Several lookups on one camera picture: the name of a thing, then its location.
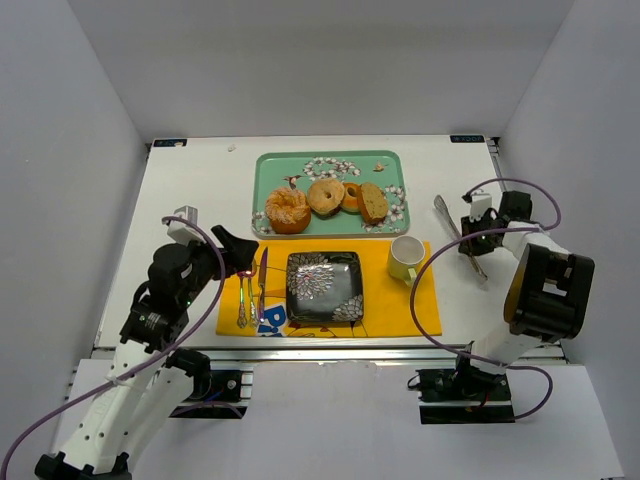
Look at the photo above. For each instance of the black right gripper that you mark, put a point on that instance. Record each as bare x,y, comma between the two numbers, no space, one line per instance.
473,234

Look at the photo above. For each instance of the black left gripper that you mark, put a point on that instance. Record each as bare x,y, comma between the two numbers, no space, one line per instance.
220,255

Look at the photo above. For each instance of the silver metal tongs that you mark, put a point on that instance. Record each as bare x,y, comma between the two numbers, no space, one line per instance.
442,210

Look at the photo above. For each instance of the orange sugared bundt cake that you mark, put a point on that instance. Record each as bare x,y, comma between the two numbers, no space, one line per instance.
288,211

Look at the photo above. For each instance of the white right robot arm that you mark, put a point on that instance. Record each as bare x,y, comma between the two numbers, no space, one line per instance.
548,295

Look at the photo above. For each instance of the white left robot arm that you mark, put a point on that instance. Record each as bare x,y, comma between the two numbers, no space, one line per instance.
150,375

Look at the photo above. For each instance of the brown bread slice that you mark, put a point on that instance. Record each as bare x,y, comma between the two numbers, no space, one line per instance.
372,203

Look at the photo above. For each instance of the iridescent knife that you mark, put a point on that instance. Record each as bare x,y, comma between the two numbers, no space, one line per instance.
262,273

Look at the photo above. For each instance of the iridescent spoon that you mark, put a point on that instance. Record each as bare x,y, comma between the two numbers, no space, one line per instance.
241,314

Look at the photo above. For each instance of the black floral square plate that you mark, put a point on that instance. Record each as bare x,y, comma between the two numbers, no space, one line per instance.
324,287

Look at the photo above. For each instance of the pale yellow mug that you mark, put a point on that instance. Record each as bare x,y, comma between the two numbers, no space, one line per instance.
406,255

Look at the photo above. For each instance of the green floral tray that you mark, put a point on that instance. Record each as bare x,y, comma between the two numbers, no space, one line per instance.
299,170

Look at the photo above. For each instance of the blue label sticker right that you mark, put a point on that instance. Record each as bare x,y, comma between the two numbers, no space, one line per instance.
467,139

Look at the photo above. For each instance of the blue label sticker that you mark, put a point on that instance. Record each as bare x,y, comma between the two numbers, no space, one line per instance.
467,139
169,143

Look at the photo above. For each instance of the plain beige bagel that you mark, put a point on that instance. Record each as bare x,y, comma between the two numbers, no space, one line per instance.
325,196

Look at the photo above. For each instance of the small orange donut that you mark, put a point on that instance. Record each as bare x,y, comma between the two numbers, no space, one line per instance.
350,199

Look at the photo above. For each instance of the blue label sticker left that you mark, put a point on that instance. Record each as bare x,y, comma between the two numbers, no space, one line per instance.
169,143

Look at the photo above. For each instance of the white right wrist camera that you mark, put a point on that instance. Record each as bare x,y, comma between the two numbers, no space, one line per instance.
479,203

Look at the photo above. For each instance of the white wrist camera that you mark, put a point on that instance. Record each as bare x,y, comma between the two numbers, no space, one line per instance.
182,233
479,203

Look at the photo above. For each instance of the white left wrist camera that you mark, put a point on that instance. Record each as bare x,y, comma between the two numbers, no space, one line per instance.
182,233

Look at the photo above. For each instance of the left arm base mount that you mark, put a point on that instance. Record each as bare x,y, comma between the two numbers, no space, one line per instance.
223,394

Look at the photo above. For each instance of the aluminium table frame rail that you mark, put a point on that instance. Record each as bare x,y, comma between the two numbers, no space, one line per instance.
552,353

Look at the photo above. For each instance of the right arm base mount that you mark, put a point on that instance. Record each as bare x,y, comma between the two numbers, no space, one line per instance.
462,395

